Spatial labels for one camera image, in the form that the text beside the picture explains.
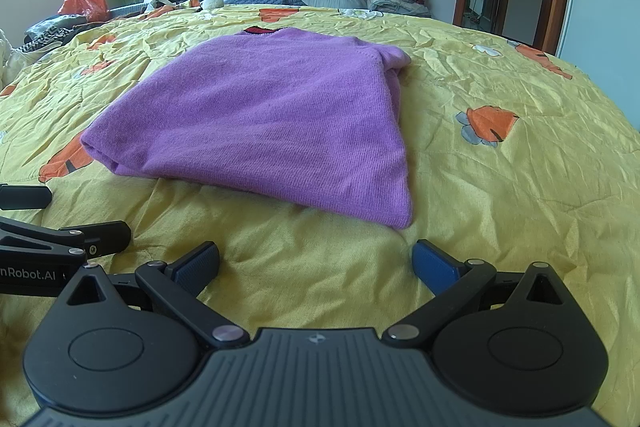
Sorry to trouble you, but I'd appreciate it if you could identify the white quilted jacket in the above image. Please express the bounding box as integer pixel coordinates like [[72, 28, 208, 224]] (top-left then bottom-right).
[[0, 28, 32, 88]]

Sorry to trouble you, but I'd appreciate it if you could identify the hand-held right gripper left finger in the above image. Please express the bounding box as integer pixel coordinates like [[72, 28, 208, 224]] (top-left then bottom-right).
[[60, 240, 250, 351]]

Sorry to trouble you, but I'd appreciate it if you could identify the orange plastic bag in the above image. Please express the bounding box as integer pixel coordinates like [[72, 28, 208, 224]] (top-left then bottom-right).
[[57, 0, 111, 24]]

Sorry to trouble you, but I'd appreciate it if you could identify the yellow floral quilt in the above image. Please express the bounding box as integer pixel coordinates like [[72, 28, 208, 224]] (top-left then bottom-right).
[[0, 3, 640, 410]]

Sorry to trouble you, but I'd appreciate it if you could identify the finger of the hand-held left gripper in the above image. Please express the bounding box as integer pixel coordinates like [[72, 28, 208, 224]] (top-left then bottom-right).
[[0, 217, 132, 267], [0, 183, 54, 211]]

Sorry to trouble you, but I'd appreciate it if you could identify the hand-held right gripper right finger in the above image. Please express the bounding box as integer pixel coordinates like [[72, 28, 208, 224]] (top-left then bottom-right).
[[383, 238, 577, 351]]

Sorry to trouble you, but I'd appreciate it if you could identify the purple knit sweater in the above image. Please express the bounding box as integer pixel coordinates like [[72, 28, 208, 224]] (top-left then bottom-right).
[[79, 27, 417, 229]]

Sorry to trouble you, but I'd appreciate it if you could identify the black white zigzag cloth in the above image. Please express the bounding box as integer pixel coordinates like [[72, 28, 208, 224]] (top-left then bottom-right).
[[22, 24, 77, 54]]

